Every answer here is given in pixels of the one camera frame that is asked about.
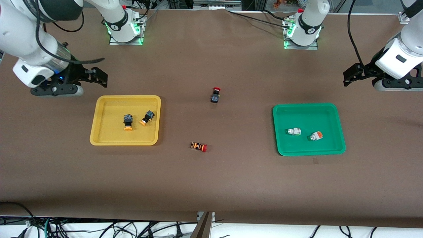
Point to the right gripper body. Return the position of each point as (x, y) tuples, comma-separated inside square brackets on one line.
[(75, 73)]

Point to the yellow mushroom push button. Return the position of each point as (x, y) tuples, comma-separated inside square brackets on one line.
[(148, 115), (128, 119)]

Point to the green button white-orange body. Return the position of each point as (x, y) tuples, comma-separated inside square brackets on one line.
[(316, 136)]

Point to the green button white body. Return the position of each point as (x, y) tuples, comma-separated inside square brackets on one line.
[(295, 131)]

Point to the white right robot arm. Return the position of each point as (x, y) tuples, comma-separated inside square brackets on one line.
[(19, 29)]

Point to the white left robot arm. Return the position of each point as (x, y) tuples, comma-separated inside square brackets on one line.
[(310, 19)]

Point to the yellow plastic tray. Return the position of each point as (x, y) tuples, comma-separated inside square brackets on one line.
[(109, 134)]

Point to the green plastic tray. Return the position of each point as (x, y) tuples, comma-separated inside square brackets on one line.
[(307, 115)]

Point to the red button blue-black body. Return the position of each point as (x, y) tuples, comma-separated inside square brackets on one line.
[(215, 98)]

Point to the red button orange-striped body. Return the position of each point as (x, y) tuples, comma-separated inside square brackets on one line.
[(198, 146)]

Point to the aluminium corner bracket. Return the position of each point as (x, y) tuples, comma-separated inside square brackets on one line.
[(403, 18)]

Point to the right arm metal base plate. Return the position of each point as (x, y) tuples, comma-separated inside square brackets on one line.
[(141, 31)]

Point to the aluminium frame rail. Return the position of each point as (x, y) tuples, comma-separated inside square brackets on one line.
[(216, 4)]

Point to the grey table support post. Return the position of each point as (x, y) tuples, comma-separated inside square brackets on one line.
[(203, 228)]

